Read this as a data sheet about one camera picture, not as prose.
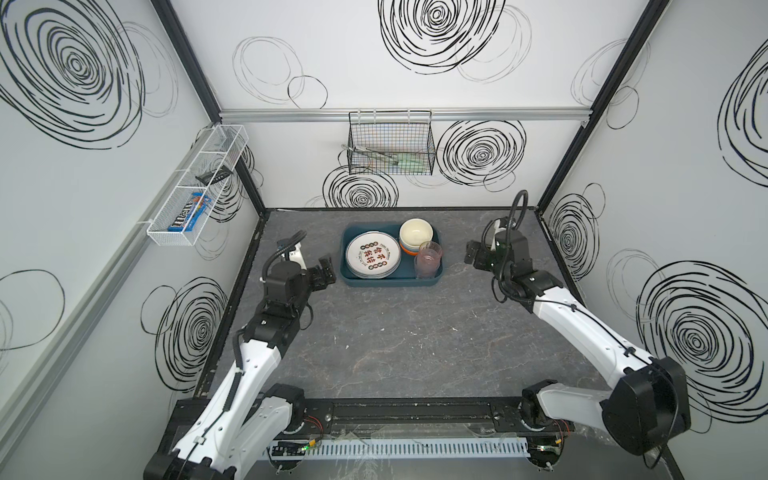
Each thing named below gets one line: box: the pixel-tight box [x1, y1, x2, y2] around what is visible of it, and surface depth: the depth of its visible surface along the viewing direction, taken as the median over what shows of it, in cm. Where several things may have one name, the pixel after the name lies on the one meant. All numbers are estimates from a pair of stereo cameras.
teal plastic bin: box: [340, 222, 444, 287], surface depth 101 cm
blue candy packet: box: [167, 192, 212, 232], surface depth 72 cm
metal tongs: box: [341, 145, 399, 165], surface depth 88 cm
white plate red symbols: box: [345, 231, 402, 279], surface depth 104 cm
